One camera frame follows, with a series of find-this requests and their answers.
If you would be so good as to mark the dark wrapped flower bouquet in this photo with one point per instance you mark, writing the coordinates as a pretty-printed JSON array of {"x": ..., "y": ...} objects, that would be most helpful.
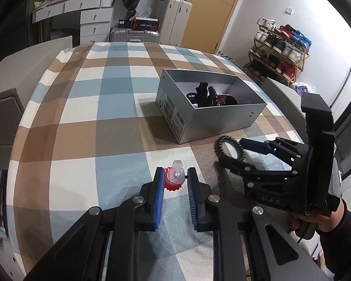
[{"x": 128, "y": 3}]

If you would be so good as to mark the person's right forearm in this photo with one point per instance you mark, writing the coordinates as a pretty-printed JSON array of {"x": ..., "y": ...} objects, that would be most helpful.
[{"x": 345, "y": 246}]

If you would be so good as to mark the wooden door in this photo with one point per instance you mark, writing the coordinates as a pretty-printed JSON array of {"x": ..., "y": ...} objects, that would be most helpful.
[{"x": 213, "y": 14}]

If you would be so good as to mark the grey nightstand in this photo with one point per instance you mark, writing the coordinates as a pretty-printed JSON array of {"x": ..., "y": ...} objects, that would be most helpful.
[{"x": 3, "y": 123}]

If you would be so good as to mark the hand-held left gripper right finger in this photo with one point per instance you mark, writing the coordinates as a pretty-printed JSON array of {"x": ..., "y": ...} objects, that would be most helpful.
[{"x": 193, "y": 199}]

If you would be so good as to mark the silver cardboard box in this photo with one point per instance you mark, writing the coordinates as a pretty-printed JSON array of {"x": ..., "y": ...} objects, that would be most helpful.
[{"x": 216, "y": 123}]

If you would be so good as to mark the white desk with drawers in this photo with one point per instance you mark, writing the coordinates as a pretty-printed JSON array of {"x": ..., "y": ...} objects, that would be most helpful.
[{"x": 95, "y": 23}]

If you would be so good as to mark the white light switch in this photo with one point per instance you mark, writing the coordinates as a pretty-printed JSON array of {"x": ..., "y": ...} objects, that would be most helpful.
[{"x": 288, "y": 10}]

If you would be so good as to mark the white suitcase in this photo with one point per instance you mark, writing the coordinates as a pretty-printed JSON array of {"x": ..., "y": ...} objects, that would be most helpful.
[{"x": 175, "y": 20}]

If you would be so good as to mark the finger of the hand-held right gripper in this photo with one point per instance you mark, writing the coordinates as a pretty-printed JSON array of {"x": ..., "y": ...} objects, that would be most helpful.
[
  {"x": 245, "y": 171},
  {"x": 254, "y": 146}
]

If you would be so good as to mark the small black hair clip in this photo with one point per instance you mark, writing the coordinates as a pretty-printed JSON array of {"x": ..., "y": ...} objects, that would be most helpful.
[{"x": 202, "y": 89}]

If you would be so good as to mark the person's right hand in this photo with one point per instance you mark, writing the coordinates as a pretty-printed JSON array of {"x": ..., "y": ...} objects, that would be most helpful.
[{"x": 330, "y": 224}]

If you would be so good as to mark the wooden shoe rack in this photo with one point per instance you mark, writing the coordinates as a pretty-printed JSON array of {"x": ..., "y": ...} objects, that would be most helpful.
[{"x": 248, "y": 64}]

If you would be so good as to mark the light grey bed board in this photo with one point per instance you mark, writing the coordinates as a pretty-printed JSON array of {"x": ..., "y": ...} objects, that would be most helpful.
[
  {"x": 32, "y": 61},
  {"x": 283, "y": 102}
]

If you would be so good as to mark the black box red print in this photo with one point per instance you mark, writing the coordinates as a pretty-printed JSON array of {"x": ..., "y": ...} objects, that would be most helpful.
[{"x": 144, "y": 24}]

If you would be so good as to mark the silver suitcase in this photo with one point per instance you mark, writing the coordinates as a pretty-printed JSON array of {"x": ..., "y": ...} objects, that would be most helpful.
[{"x": 134, "y": 36}]

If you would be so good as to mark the dark long stick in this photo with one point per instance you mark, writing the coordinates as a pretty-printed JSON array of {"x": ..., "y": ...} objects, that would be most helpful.
[{"x": 343, "y": 82}]

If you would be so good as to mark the black round hair accessory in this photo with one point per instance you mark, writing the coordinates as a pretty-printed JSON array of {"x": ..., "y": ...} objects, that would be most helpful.
[{"x": 231, "y": 101}]

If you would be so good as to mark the red and clear hair clip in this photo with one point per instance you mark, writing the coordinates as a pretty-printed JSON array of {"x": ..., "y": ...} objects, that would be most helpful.
[{"x": 172, "y": 186}]

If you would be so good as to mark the black hair hoop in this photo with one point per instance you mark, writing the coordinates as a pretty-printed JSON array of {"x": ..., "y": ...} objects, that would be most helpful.
[{"x": 190, "y": 95}]

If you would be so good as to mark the rows of shoes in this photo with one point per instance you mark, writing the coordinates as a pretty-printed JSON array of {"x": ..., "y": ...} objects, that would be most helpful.
[{"x": 283, "y": 46}]

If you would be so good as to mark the small black box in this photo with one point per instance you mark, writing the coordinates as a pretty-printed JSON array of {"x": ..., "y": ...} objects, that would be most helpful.
[{"x": 124, "y": 24}]

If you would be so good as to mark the purple bag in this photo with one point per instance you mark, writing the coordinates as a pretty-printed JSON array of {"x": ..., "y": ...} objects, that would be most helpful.
[{"x": 300, "y": 89}]

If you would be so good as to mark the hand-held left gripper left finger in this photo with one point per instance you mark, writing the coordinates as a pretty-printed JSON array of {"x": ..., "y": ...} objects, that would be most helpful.
[{"x": 158, "y": 199}]

